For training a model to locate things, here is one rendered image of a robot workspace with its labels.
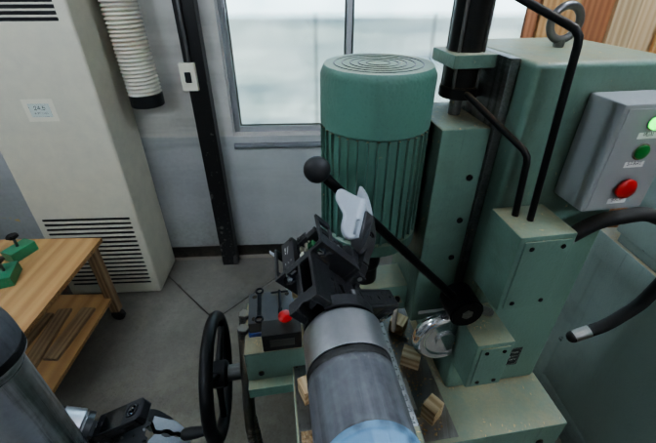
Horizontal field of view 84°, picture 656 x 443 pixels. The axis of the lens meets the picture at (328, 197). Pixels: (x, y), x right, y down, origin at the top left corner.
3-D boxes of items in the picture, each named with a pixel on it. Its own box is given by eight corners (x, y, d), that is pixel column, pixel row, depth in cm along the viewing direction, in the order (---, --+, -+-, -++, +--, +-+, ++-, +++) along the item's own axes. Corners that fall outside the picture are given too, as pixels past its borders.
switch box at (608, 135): (552, 192, 58) (590, 92, 50) (607, 187, 59) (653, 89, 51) (581, 213, 53) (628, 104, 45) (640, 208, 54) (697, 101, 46)
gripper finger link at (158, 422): (185, 435, 84) (143, 430, 80) (195, 421, 81) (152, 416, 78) (184, 450, 81) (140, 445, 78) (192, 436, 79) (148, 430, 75)
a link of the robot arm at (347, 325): (408, 363, 32) (341, 408, 34) (392, 321, 36) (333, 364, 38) (353, 329, 29) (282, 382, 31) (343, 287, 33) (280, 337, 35)
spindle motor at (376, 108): (316, 209, 77) (312, 53, 61) (396, 202, 79) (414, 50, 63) (329, 264, 62) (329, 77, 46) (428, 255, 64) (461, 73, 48)
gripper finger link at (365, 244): (375, 208, 45) (356, 272, 40) (383, 215, 45) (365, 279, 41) (348, 215, 48) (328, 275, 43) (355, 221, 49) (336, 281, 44)
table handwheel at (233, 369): (221, 342, 106) (200, 289, 86) (290, 334, 108) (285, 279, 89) (213, 463, 85) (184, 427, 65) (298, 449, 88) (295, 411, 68)
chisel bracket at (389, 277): (337, 297, 84) (337, 268, 79) (395, 290, 85) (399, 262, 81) (343, 322, 77) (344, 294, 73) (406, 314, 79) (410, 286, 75)
